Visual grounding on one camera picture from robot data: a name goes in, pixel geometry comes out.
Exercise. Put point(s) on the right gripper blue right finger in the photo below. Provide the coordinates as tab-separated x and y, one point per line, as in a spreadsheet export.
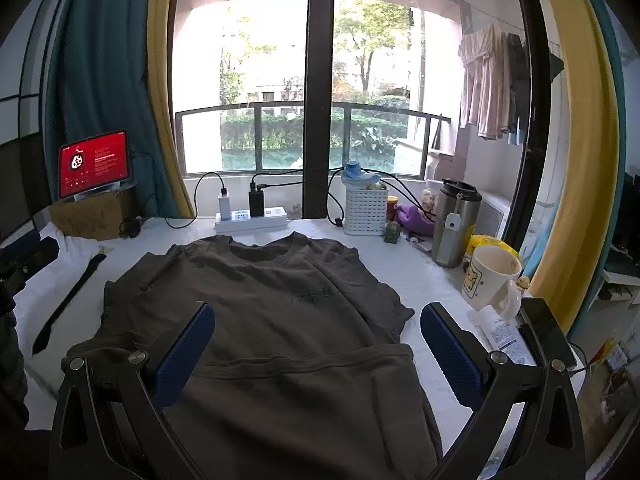
472	373

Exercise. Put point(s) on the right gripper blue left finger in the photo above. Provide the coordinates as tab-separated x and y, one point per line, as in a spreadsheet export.
165	368

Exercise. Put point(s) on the dark grey t-shirt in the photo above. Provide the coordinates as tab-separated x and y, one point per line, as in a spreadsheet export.
305	376

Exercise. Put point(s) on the hanging pink clothes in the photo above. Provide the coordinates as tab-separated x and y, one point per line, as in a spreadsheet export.
485	102

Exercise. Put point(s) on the white tube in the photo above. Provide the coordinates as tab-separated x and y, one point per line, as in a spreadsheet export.
502	336

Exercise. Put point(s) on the black phone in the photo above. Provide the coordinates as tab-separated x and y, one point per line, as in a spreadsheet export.
543	337

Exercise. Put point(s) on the white cartoon mug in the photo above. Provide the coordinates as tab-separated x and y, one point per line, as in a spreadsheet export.
490	281

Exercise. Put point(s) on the yellow packet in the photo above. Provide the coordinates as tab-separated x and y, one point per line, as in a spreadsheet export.
479	240

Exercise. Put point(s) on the small green figurine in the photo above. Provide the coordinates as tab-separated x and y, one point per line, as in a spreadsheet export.
392	232

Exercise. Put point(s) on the purple toy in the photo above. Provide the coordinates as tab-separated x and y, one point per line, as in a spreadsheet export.
412	220

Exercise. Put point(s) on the stainless steel tumbler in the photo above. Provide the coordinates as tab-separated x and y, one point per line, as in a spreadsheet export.
457	208

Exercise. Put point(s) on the brown cardboard box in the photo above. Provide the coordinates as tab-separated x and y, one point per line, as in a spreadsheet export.
96	217

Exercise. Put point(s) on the white charger adapter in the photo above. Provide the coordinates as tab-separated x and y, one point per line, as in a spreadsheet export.
224	206

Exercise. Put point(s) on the white power strip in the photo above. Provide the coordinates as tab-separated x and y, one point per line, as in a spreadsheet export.
242	221

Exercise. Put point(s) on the yellow curtain right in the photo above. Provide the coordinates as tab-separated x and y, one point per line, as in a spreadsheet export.
580	226

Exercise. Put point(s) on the yellow curtain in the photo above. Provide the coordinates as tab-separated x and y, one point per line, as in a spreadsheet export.
580	226
159	29

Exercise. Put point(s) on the white perforated basket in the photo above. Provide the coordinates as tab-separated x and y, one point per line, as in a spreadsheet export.
365	209

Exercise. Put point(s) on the black charger adapter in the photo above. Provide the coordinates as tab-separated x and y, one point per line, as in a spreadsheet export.
256	201

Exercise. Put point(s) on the red screen tablet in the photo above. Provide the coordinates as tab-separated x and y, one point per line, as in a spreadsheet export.
92	163

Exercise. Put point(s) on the blue cap in basket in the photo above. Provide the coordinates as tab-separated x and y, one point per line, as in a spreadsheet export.
353	176

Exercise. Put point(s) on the teal curtain left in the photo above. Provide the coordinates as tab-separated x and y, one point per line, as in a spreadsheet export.
97	81

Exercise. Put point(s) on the yellow curtain left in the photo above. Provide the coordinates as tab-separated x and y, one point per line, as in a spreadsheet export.
159	29

